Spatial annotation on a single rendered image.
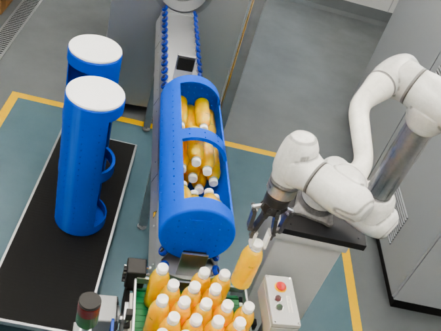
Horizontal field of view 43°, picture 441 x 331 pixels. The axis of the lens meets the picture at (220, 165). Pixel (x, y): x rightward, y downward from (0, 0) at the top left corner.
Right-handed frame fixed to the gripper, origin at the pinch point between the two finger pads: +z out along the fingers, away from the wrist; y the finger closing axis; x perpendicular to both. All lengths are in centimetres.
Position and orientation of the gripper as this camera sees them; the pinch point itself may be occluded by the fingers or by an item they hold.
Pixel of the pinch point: (259, 238)
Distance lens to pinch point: 175.0
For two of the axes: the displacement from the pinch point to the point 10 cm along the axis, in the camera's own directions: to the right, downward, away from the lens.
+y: -9.7, -1.3, -2.1
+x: 0.7, 6.7, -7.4
